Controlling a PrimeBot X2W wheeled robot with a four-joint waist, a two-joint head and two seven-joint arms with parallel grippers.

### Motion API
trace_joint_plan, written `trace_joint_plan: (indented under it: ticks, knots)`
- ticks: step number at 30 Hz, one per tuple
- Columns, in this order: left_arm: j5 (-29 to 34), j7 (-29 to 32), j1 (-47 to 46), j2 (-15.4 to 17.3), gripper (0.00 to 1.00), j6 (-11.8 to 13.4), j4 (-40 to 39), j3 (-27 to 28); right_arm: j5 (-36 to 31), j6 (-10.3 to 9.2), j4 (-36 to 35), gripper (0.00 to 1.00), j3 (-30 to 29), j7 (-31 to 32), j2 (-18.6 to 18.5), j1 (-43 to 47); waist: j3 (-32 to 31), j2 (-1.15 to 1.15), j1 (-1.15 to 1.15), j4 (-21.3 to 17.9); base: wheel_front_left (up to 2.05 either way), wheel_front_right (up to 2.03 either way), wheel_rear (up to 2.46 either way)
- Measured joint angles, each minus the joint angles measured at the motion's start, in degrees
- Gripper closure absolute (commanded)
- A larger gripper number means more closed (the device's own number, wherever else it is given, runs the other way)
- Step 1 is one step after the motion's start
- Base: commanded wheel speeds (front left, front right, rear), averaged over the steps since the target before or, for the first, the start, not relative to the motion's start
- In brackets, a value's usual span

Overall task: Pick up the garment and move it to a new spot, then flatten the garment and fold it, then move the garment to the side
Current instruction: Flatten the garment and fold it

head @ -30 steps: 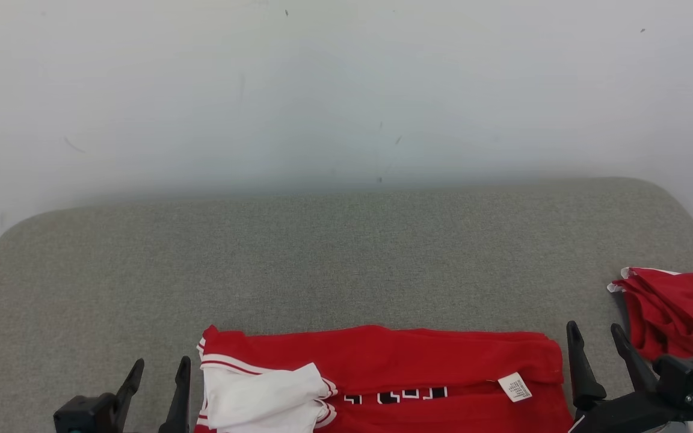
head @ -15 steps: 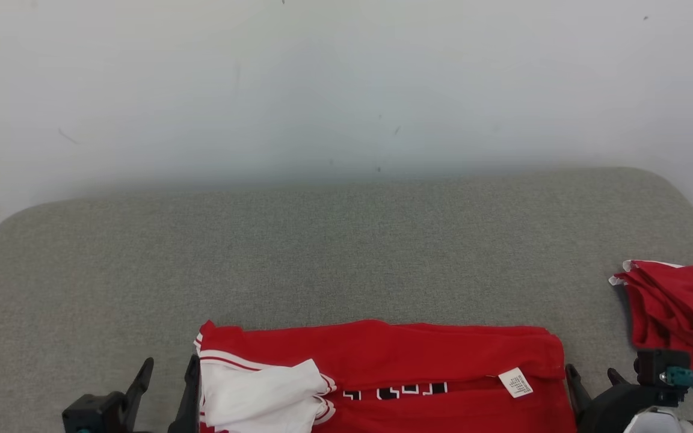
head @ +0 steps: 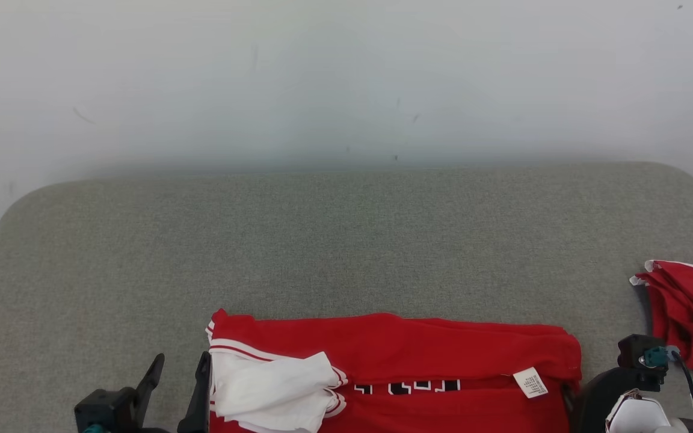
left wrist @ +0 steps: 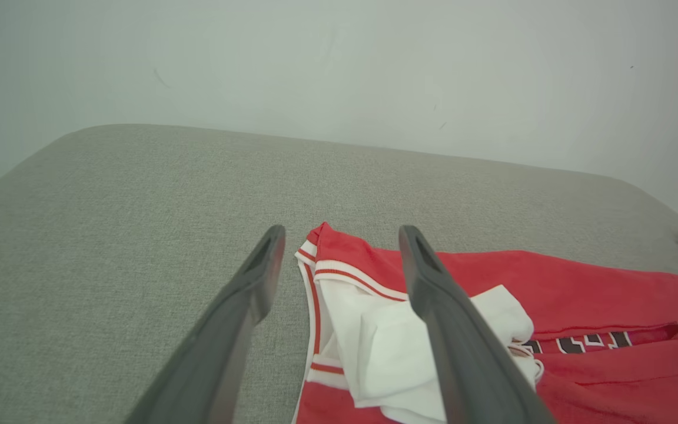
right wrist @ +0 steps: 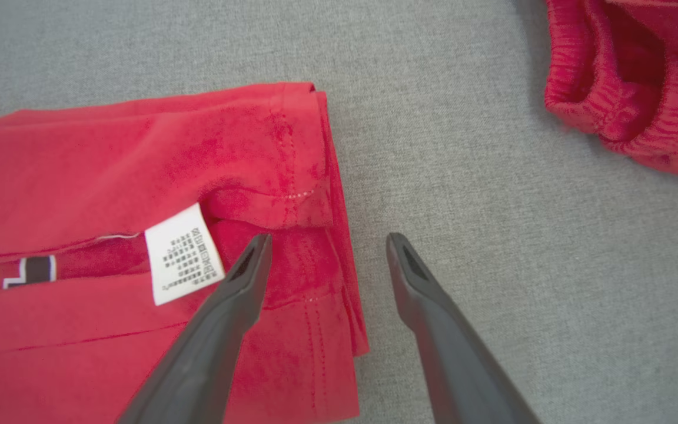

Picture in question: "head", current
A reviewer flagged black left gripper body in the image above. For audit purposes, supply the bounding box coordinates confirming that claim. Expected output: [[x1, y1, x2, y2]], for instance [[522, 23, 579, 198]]
[[133, 418, 179, 433]]

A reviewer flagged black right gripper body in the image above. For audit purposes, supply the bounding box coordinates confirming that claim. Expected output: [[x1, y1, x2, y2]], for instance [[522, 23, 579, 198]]
[[572, 368, 654, 433]]

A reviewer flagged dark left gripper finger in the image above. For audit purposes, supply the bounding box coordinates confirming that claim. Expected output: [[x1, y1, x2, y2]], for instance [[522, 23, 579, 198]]
[[178, 352, 212, 433], [135, 354, 165, 416]]

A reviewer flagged red Bulls 23 jersey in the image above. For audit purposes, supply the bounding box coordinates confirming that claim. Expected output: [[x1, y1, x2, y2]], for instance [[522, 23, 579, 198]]
[[205, 309, 582, 433]]

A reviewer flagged teal right camera connector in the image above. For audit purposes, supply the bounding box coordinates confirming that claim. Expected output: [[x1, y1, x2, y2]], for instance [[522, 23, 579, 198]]
[[640, 346, 681, 369]]

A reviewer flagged black right camera cable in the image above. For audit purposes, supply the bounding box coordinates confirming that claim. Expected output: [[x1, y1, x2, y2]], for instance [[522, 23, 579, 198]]
[[671, 351, 693, 425]]

